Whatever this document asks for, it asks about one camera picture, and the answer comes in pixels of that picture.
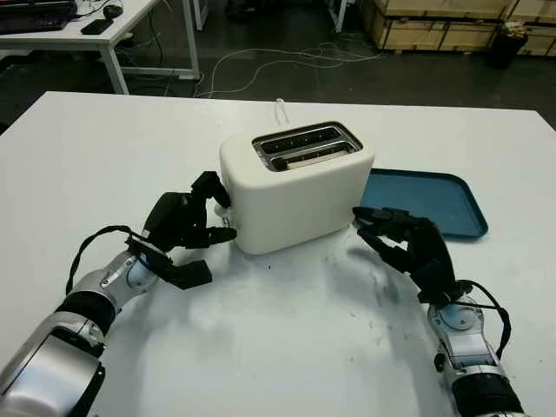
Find pale slice of bread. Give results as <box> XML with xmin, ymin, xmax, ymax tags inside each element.
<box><xmin>284</xmin><ymin>147</ymin><xmax>348</xmax><ymax>169</ymax></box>

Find black smartphone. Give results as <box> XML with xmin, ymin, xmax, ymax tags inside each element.
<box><xmin>81</xmin><ymin>19</ymin><xmax>114</xmax><ymax>36</ymax></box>

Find wooden crate stack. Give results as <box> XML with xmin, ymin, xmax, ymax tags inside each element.
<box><xmin>362</xmin><ymin>0</ymin><xmax>500</xmax><ymax>53</ymax></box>

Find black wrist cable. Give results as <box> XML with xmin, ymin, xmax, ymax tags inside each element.
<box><xmin>67</xmin><ymin>224</ymin><xmax>144</xmax><ymax>296</ymax></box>
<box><xmin>416</xmin><ymin>280</ymin><xmax>513</xmax><ymax>360</ymax></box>

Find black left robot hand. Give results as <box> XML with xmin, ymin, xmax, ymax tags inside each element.
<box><xmin>142</xmin><ymin>170</ymin><xmax>238</xmax><ymax>252</ymax></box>

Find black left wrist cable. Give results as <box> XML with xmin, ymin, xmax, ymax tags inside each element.
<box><xmin>67</xmin><ymin>224</ymin><xmax>144</xmax><ymax>296</ymax></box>

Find white table frame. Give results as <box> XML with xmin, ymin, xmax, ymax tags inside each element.
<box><xmin>193</xmin><ymin>0</ymin><xmax>348</xmax><ymax>32</ymax></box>

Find black keyboard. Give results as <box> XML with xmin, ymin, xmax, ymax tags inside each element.
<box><xmin>0</xmin><ymin>0</ymin><xmax>77</xmax><ymax>36</ymax></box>

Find blue plastic tray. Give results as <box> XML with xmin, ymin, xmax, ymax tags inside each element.
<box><xmin>355</xmin><ymin>168</ymin><xmax>490</xmax><ymax>240</ymax></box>

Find white toaster power cord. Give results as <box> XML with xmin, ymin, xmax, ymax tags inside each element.
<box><xmin>273</xmin><ymin>98</ymin><xmax>291</xmax><ymax>126</ymax></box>

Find white two-slot toaster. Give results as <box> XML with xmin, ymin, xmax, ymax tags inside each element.
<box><xmin>219</xmin><ymin>120</ymin><xmax>377</xmax><ymax>255</ymax></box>

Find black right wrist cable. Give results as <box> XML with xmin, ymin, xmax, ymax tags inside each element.
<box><xmin>416</xmin><ymin>280</ymin><xmax>513</xmax><ymax>360</ymax></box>

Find white floor cable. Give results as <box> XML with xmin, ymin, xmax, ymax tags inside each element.
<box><xmin>193</xmin><ymin>42</ymin><xmax>386</xmax><ymax>99</ymax></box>

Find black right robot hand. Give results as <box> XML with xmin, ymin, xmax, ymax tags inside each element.
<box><xmin>351</xmin><ymin>206</ymin><xmax>461</xmax><ymax>304</ymax></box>

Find white office desk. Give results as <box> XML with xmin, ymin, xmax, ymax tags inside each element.
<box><xmin>0</xmin><ymin>0</ymin><xmax>203</xmax><ymax>95</ymax></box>

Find black waste bin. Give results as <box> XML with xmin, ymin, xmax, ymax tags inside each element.
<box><xmin>485</xmin><ymin>21</ymin><xmax>529</xmax><ymax>70</ymax></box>

